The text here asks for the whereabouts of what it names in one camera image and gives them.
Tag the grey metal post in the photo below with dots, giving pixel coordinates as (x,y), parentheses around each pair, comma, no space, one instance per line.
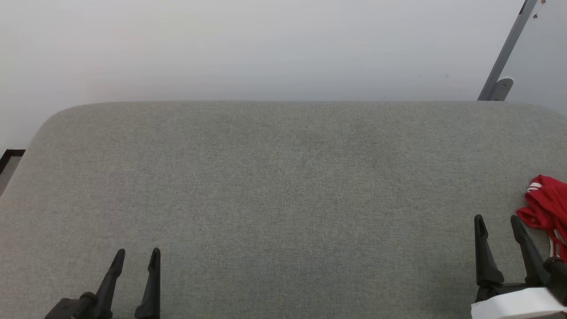
(509,44)

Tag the grey fabric sofa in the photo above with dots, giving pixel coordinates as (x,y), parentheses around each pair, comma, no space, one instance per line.
(274,204)

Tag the dark skirting board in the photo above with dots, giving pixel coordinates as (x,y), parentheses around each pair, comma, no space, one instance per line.
(9,158)

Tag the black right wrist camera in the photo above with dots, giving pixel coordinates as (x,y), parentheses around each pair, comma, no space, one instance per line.
(557,272)

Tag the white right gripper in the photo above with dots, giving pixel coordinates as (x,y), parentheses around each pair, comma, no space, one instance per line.
(514,303)

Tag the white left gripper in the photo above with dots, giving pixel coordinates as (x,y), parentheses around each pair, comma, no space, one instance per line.
(73,308)

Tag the red and white shirt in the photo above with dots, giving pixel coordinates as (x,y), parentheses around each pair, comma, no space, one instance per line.
(549,206)

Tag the grey metal post bracket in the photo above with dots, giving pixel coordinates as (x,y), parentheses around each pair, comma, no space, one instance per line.
(502,88)

